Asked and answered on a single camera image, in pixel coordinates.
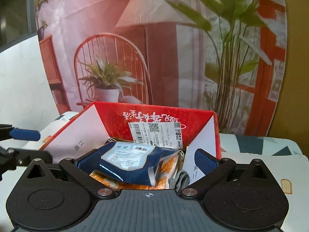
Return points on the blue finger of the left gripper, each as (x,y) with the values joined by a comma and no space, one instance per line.
(13,157)
(9,132)

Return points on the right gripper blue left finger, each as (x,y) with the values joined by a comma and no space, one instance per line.
(79,170)

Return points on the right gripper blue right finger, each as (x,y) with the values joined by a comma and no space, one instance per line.
(213,169)

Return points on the blue white snack packet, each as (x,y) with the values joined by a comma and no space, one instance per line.
(133,163)

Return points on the printed room scene backdrop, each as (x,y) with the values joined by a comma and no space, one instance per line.
(226,56)

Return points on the grey knitted sock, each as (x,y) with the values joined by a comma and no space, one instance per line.
(180,181)

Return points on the red strawberry cardboard box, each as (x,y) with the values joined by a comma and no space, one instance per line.
(162,126)

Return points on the orange snack packet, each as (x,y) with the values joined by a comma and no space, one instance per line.
(167,171)

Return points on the cartoon printed tablecloth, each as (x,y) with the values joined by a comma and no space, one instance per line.
(293,168)

